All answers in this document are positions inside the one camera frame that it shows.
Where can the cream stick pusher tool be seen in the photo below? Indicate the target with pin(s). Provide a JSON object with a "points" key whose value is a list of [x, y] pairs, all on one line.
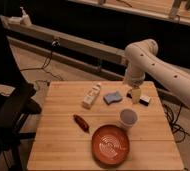
{"points": [[136, 93]]}

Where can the orange ceramic bowl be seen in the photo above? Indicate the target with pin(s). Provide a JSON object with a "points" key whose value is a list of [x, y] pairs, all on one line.
{"points": [[110, 145]]}

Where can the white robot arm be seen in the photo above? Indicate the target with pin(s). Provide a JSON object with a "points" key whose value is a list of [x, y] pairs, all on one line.
{"points": [[142, 59]]}

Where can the black and white box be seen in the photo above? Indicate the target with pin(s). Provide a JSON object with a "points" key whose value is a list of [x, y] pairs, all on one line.
{"points": [[144, 99]]}

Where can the white paper cup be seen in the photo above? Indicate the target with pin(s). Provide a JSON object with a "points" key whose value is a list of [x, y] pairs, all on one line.
{"points": [[128, 118]]}

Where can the blue sponge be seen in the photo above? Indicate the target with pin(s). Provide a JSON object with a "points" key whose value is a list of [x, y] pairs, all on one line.
{"points": [[112, 98]]}

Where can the white plastic bottle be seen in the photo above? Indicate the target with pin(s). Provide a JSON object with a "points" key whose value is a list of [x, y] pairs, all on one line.
{"points": [[91, 96]]}

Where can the red chili pepper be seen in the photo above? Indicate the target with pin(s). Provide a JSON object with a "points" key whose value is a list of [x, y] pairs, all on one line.
{"points": [[82, 123]]}

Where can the black chair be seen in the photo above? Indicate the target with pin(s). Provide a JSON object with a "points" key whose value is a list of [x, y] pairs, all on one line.
{"points": [[14, 111]]}

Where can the white soap dispenser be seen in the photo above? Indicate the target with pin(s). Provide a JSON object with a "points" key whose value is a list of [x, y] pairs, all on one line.
{"points": [[25, 18]]}

